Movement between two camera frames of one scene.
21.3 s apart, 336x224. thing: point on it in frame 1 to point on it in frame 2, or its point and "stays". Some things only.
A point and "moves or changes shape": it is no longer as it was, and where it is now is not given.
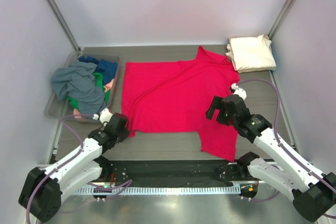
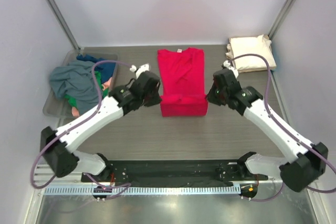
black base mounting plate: [183, 173] stays
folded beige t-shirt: [249, 54] stays
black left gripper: [125, 134] to [156, 99]
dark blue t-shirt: [107, 68] stays
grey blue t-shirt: [77, 82] stays
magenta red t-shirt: [174, 96] moves or changes shape
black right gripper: [217, 103] to [211, 96]
